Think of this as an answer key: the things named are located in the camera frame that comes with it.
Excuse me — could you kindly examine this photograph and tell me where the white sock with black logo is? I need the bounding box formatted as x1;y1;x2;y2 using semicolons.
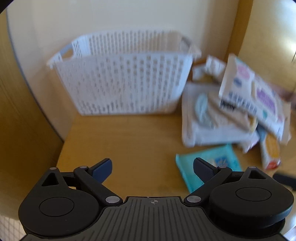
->
194;92;258;133

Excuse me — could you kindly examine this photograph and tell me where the large white purple wipes pack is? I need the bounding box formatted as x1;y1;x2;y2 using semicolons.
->
219;54;291;145

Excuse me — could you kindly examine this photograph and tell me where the teal wet wipes pack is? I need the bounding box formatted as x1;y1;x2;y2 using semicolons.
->
175;144;242;193

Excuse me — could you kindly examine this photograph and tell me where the white orange wipes pack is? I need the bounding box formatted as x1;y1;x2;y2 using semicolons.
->
258;128;281;170

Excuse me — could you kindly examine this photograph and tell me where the white red small pack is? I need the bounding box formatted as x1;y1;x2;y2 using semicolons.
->
238;131;259;153

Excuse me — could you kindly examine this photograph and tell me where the folded white towel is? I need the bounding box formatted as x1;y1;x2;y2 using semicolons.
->
182;82;252;147

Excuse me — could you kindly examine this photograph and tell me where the white yellow sock behind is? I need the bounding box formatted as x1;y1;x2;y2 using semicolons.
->
192;55;227;82

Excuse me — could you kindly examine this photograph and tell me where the white perforated plastic basket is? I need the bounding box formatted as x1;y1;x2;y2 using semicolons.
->
47;30;202;115

